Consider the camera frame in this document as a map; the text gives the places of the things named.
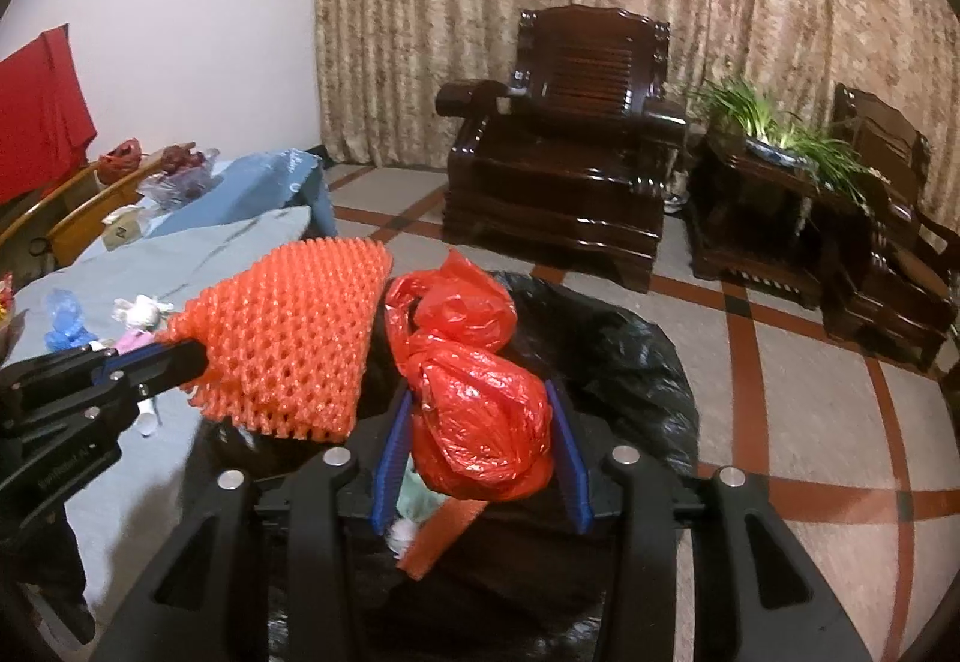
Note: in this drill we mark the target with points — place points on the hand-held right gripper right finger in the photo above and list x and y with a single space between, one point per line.
571 467

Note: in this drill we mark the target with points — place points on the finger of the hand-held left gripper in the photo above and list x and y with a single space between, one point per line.
184 366
139 362

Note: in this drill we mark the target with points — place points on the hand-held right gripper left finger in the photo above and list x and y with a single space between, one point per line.
391 467

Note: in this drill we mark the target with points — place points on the white tissue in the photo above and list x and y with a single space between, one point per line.
142 311

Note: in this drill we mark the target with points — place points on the blue plastic bag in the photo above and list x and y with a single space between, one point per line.
67 319

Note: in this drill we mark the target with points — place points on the black trash bag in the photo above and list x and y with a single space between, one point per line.
600 362

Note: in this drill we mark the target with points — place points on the pink wrapper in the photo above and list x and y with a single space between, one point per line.
135 341

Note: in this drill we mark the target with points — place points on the crumpled pale paper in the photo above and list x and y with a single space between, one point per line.
414 497

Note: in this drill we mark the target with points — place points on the white paper scrap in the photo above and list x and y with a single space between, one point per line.
150 418

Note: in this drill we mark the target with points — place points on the tissue box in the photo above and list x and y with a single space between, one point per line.
120 231

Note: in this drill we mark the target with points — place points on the wooden chair back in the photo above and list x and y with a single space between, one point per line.
82 223

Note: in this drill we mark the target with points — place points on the glass fruit bowl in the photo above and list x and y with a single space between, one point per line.
176 188

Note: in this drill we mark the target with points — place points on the light wooden chair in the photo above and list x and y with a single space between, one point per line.
34 212

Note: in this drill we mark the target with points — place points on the small red plastic bag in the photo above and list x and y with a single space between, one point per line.
120 163

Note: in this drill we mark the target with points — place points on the red cloth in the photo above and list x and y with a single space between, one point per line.
45 107

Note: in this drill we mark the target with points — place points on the dark wooden armchair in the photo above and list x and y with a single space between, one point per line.
877 287
555 182

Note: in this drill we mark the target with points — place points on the dark wooden side table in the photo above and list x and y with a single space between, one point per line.
735 227

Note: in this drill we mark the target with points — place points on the potted green plant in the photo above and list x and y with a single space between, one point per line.
742 103

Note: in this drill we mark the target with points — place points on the beige patterned curtain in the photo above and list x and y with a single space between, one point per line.
450 32

